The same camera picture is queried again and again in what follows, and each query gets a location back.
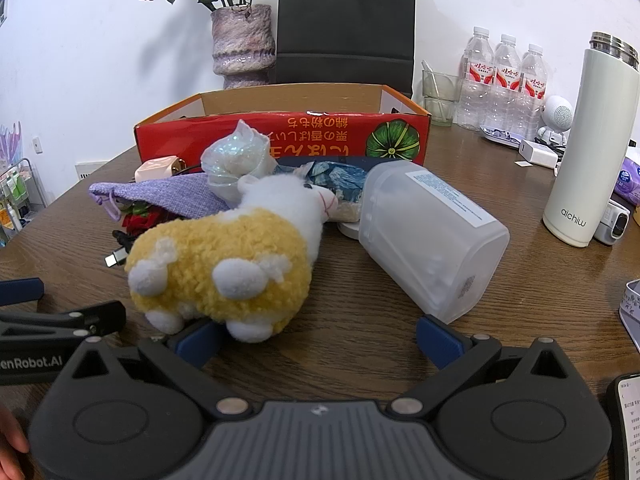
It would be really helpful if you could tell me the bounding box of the white thermos bottle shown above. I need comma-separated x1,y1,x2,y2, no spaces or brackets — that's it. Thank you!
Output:
543,31,640,248

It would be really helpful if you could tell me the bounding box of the iridescent plastic bag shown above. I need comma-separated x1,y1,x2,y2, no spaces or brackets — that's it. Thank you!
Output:
201,120,278,193

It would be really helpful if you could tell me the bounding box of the person's left hand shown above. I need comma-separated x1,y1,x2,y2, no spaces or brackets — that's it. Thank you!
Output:
0,404,30,461

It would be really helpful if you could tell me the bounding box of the black smartphone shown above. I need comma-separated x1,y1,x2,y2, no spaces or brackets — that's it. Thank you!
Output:
605,372,640,480

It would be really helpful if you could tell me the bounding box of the translucent plastic container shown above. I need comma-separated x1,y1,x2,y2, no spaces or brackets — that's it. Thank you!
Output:
357,160,511,325

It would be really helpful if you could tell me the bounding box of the white charger block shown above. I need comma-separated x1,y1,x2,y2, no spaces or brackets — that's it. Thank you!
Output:
518,139,560,170

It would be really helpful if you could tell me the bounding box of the yellow and white plush sheep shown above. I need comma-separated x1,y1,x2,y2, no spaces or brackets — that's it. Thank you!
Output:
124,172,335,343

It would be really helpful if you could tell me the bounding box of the purple textured vase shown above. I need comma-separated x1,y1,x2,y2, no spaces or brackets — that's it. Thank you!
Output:
211,4,277,90

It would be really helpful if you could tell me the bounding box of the white robot toy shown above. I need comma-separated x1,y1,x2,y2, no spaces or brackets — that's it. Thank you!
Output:
536,95,575,147

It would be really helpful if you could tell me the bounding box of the purple tissue pack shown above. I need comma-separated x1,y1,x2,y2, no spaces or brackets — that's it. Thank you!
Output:
615,156,640,206

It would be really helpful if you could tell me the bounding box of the red cardboard box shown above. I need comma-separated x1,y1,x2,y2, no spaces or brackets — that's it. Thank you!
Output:
133,82,432,173

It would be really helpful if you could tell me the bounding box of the purple cloth pouch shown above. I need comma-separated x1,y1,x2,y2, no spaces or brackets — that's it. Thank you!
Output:
89,172,231,221

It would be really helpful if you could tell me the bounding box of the small white camera device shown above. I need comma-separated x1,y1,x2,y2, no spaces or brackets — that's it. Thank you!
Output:
594,199,631,246

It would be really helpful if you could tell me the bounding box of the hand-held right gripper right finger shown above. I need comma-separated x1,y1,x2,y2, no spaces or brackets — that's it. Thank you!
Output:
385,314,581,418

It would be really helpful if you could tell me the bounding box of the wire storage rack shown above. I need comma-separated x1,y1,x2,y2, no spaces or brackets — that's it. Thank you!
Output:
0,157,48,246

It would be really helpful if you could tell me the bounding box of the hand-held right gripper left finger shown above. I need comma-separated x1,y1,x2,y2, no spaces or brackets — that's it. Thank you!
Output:
60,319,253,418

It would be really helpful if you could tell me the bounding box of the blue and white dish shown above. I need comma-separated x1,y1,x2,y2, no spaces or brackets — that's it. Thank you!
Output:
479,125,526,148

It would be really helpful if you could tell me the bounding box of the black paper bag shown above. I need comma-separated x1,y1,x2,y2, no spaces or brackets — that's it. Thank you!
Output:
274,0,417,98

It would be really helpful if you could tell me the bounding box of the wooden desktop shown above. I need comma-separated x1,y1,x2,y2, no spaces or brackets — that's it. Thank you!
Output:
0,110,640,480

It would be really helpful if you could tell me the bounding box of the metal tin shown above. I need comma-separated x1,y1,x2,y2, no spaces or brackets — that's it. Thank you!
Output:
619,279,640,353

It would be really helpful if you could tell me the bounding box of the pink charger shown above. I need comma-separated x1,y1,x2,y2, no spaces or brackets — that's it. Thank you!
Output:
136,156,187,181

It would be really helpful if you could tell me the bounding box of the dark blue case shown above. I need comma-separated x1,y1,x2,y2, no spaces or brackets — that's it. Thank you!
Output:
275,156,401,173

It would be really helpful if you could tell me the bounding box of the blue patterned packet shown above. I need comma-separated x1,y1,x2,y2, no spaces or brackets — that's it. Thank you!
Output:
300,160,371,223

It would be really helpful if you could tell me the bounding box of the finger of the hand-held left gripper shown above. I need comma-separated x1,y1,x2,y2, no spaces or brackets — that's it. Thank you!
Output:
0,301,127,347
0,279,47,307

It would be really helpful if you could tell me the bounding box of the clear water bottle red label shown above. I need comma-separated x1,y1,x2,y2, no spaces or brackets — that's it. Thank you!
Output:
520,43,548,141
492,34,523,133
459,26,496,131

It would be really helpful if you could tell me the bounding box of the clear glass cup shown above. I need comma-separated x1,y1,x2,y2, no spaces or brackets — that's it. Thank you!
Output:
421,69,460,101
424,95,457,127

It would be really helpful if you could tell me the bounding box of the black cable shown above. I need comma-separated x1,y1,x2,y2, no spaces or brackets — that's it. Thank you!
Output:
104,230,136,267

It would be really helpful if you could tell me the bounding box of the red artificial rose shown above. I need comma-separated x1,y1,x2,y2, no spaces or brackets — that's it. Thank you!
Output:
122,200,171,236

